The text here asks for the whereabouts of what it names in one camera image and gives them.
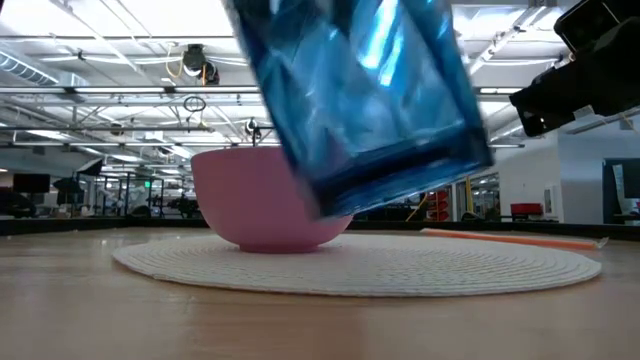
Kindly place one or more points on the white woven round placemat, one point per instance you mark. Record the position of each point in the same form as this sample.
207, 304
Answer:
400, 267

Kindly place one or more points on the red box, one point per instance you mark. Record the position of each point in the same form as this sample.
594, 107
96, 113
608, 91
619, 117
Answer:
526, 209

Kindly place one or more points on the dark wall screen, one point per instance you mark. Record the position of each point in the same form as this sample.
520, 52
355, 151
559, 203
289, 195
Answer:
622, 190

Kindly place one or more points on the orange straw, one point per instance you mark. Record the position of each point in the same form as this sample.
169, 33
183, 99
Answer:
510, 239

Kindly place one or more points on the red storage bins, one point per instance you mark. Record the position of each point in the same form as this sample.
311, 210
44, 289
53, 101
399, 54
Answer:
439, 205

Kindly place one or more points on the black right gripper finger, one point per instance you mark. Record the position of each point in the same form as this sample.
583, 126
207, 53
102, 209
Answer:
550, 107

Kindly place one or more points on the black table edge rail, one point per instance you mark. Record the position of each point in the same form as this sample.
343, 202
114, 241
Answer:
100, 226

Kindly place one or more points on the black monitor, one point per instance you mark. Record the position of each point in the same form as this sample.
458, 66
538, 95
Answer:
31, 183

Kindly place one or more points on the blue faceted plastic cup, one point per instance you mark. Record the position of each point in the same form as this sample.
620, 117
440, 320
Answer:
365, 100

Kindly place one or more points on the pink plastic bowl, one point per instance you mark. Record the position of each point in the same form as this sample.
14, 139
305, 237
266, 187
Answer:
250, 200

